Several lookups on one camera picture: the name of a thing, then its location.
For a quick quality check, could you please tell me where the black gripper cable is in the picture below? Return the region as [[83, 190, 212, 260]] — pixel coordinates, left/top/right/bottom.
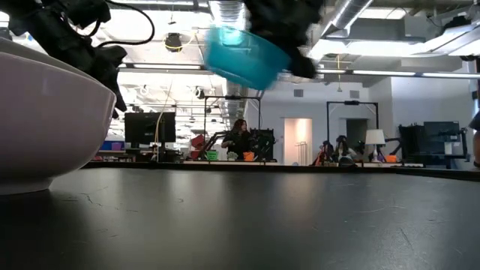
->
[[93, 0, 156, 49]]

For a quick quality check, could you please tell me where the large white bowl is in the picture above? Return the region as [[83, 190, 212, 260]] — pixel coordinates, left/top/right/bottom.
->
[[0, 37, 118, 197]]

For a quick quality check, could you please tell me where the teal blue bowl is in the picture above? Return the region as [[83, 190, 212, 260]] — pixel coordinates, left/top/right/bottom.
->
[[204, 25, 293, 92]]

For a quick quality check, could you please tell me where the black monitor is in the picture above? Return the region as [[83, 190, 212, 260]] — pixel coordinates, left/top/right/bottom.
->
[[124, 111, 177, 149]]

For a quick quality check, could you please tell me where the white table lamp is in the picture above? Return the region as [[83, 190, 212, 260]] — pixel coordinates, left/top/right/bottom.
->
[[364, 129, 387, 164]]

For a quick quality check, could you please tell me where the person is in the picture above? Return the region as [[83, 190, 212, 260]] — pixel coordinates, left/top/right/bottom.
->
[[334, 135, 358, 167], [220, 118, 257, 161]]

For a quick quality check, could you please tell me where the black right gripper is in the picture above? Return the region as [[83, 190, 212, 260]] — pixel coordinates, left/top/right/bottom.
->
[[243, 0, 326, 80]]

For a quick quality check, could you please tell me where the black equipment cart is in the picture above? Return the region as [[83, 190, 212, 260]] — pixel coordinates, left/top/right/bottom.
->
[[397, 121, 470, 170]]

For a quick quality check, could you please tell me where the black metal rig frame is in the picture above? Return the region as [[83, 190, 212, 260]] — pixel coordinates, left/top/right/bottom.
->
[[203, 94, 263, 162], [325, 100, 380, 151]]

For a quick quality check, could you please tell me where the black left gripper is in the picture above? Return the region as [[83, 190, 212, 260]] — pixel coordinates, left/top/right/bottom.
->
[[0, 0, 128, 119]]

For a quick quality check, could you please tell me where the black overhead camera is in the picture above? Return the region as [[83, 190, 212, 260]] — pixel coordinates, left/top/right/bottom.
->
[[164, 32, 184, 53]]

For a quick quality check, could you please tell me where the silver ventilation duct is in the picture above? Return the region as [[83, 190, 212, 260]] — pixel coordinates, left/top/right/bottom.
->
[[321, 0, 375, 38]]

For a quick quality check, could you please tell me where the black table mat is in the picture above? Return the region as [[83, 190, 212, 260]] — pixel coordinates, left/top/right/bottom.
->
[[0, 166, 480, 270]]

